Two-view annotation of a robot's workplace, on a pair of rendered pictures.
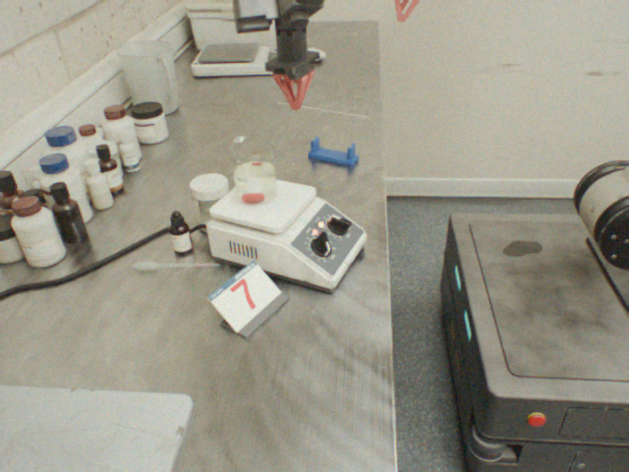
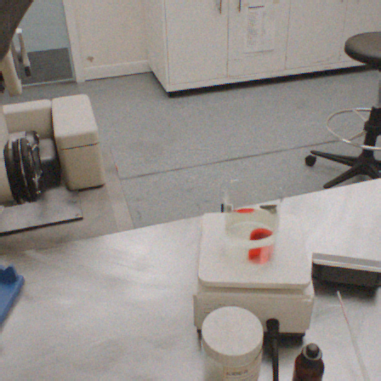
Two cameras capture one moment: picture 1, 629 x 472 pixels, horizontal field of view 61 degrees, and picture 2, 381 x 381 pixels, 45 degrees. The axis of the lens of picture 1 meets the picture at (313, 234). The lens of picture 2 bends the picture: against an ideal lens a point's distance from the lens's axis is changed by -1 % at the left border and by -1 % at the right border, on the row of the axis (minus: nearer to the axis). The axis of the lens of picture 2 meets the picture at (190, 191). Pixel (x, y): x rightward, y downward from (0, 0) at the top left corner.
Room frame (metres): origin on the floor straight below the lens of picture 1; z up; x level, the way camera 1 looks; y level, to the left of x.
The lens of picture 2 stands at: (0.88, 0.41, 1.19)
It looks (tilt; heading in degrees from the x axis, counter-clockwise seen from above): 35 degrees down; 248
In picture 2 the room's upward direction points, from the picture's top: 2 degrees counter-clockwise
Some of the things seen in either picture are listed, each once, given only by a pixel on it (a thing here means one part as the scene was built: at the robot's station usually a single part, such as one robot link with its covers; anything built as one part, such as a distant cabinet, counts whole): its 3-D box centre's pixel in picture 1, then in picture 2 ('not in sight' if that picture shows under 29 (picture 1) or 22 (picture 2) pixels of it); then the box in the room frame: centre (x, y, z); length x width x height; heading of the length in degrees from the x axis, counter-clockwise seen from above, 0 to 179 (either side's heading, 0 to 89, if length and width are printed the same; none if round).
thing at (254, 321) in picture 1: (250, 297); (349, 262); (0.53, 0.09, 0.77); 0.09 x 0.06 x 0.04; 143
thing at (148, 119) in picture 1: (149, 123); not in sight; (1.10, 0.35, 0.79); 0.07 x 0.07 x 0.07
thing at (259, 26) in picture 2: not in sight; (260, 26); (-0.65, -2.13, 0.40); 0.24 x 0.01 x 0.30; 174
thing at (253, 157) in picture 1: (253, 172); (250, 227); (0.68, 0.08, 0.88); 0.07 x 0.06 x 0.08; 41
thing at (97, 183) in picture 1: (97, 183); not in sight; (0.82, 0.37, 0.79); 0.03 x 0.03 x 0.09
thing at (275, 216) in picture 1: (263, 202); (252, 247); (0.67, 0.07, 0.83); 0.12 x 0.12 x 0.01; 63
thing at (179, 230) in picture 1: (179, 230); (309, 367); (0.67, 0.20, 0.78); 0.03 x 0.03 x 0.07
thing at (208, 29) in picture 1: (246, 16); not in sight; (1.91, 0.19, 0.82); 0.37 x 0.31 x 0.14; 171
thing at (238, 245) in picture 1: (281, 230); (249, 259); (0.65, 0.05, 0.79); 0.22 x 0.13 x 0.08; 63
